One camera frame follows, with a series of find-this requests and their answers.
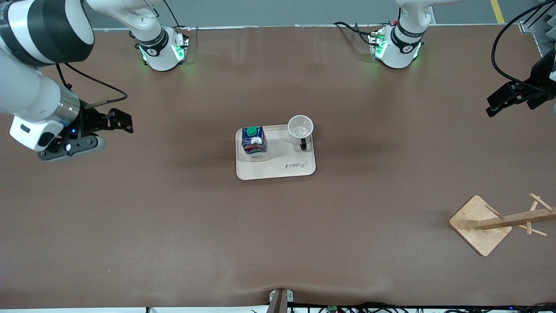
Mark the aluminium frame post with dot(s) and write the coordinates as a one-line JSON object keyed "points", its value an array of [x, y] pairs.
{"points": [[526, 27]]}

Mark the wooden mug rack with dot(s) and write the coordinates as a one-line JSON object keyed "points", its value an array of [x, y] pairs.
{"points": [[478, 230]]}

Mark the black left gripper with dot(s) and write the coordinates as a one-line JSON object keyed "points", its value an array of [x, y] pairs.
{"points": [[535, 84]]}

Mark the grey camera pole mount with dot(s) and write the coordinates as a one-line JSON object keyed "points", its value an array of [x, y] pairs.
{"points": [[281, 302]]}

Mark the blue milk carton green cap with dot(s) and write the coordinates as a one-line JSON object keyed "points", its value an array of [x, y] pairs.
{"points": [[255, 145]]}

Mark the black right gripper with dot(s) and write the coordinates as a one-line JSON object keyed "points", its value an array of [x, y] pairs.
{"points": [[89, 121]]}

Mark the cream rectangular tray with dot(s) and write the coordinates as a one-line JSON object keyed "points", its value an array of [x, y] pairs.
{"points": [[282, 169]]}

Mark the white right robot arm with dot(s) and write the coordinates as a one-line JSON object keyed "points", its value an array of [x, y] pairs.
{"points": [[26, 87]]}

